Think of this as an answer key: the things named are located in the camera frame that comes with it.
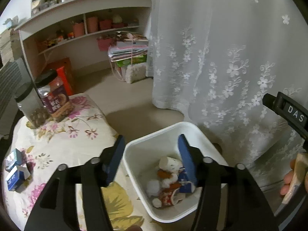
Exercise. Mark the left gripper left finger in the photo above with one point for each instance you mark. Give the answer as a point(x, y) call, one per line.
point(56, 206)

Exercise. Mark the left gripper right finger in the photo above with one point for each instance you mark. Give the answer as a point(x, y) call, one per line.
point(247, 207)

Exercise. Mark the white tissue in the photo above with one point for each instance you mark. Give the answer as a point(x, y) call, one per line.
point(154, 187)

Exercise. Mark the large blue biscuit box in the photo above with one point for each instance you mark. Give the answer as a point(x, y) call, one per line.
point(186, 185)

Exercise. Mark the white trash bin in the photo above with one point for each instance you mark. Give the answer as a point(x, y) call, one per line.
point(141, 158)

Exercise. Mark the person's right hand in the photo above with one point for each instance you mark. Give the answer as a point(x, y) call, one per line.
point(287, 179)

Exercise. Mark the small brown blue box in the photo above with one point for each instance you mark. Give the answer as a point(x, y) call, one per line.
point(15, 158)

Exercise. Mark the floral tablecloth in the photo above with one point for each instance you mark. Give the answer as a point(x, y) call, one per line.
point(79, 137)

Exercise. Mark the white lace curtain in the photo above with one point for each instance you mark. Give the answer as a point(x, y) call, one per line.
point(214, 60)

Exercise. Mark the clear jar with nuts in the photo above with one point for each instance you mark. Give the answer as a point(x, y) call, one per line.
point(29, 102)

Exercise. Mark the clear jar purple label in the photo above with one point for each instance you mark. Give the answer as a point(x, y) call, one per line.
point(51, 90)

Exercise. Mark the grey sofa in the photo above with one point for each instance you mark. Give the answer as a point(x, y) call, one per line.
point(13, 75)

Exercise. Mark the red orange box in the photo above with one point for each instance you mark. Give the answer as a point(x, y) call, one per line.
point(64, 71)

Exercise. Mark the pile of papers and boxes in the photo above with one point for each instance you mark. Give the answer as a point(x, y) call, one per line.
point(128, 56)

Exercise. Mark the white bookshelf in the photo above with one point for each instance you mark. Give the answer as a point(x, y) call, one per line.
point(72, 29)

